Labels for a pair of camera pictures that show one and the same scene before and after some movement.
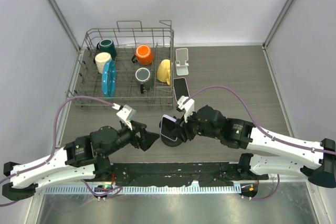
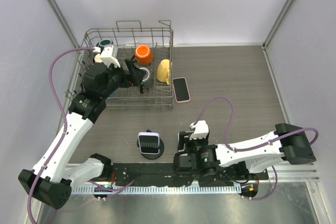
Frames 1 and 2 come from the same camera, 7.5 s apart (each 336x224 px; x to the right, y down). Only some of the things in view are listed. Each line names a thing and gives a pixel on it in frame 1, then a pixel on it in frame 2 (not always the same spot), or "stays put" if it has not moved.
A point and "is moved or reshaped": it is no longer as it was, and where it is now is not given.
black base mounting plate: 175,174 stays put
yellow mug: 164,71 stays put
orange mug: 144,55 stays put
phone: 168,128 is moved or reshaped
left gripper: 148,138 → 134,74
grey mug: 144,77 stays put
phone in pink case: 180,87 stays put
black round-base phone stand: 168,142 → 153,157
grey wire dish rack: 127,65 stays put
